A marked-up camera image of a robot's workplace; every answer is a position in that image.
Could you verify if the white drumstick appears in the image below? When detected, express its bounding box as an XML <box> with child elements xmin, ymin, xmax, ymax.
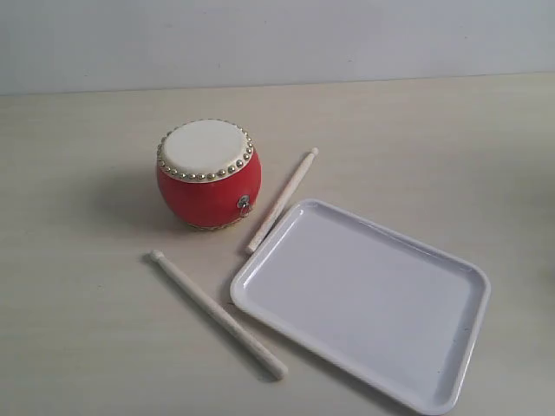
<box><xmin>245</xmin><ymin>147</ymin><xmax>319</xmax><ymax>255</ymax></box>
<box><xmin>148</xmin><ymin>250</ymin><xmax>288</xmax><ymax>380</ymax></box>

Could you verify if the small red drum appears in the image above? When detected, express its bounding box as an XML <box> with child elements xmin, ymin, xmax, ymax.
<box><xmin>156</xmin><ymin>119</ymin><xmax>262</xmax><ymax>230</ymax></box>

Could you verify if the white plastic tray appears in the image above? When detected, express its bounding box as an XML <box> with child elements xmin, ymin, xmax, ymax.
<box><xmin>230</xmin><ymin>199</ymin><xmax>491</xmax><ymax>415</ymax></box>

